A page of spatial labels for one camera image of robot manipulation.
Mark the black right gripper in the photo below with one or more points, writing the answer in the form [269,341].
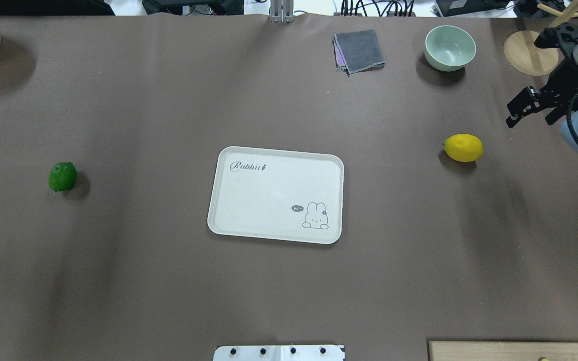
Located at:
[563,80]

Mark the yellow lemon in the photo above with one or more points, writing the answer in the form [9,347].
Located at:
[464,147]

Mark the green lime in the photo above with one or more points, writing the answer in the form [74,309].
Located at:
[62,176]

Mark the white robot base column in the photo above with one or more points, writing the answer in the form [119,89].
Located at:
[280,352]

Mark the white rabbit tray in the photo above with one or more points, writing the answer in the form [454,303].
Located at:
[277,194]

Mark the mint green bowl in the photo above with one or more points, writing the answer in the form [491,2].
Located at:
[448,48]

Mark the grey folded cloth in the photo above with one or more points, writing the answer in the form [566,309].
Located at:
[356,52]

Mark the wooden cutting board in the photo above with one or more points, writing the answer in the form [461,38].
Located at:
[455,350]

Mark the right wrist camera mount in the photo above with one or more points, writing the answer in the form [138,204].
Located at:
[563,37]

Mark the aluminium frame post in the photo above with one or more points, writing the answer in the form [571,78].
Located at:
[281,11]

